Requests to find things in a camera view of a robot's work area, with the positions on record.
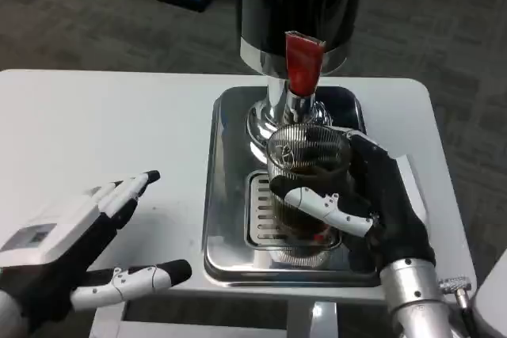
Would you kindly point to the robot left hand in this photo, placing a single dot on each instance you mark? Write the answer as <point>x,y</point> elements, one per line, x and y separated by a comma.
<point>43,259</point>

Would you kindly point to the white robot body shell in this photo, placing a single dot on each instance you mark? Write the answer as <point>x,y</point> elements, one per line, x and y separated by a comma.
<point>495,306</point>

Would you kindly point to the steel drip tray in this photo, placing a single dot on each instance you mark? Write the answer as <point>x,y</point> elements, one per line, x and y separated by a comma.
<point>226,195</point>

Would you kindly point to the clear ribbed glass cup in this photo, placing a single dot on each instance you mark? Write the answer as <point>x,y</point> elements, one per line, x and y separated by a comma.
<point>305,164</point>

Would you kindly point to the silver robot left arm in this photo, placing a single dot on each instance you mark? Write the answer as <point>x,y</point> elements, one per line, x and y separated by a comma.
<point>8,316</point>

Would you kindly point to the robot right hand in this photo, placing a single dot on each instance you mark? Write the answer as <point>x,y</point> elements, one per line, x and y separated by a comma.
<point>396,227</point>

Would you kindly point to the slotted steel drip grid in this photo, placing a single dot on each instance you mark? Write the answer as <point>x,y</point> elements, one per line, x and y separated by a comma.
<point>259,211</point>

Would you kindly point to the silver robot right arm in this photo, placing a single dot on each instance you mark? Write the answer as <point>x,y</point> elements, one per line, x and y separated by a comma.
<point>416,298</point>

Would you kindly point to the black and chrome drink dispenser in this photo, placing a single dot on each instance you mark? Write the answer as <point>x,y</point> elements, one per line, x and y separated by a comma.
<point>277,5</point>

